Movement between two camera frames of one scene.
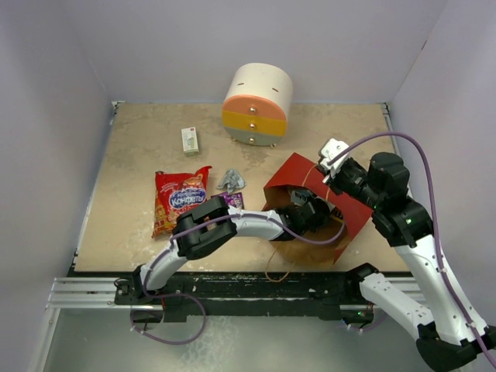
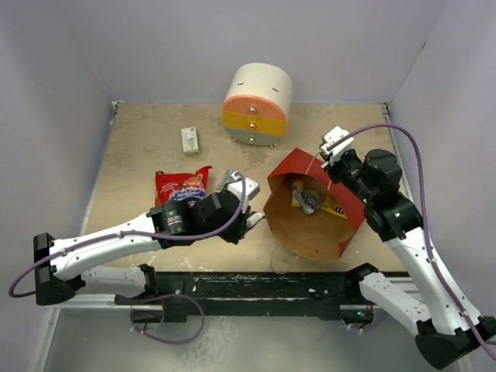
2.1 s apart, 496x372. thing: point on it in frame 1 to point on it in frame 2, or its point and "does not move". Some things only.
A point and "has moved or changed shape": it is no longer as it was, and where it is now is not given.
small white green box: [190, 142] does not move
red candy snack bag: [176, 194] does not move
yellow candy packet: [333, 217] to [330, 204]
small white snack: [299, 197] has moved or changed shape
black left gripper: [312, 228] to [238, 230]
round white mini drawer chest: [255, 106] does not move
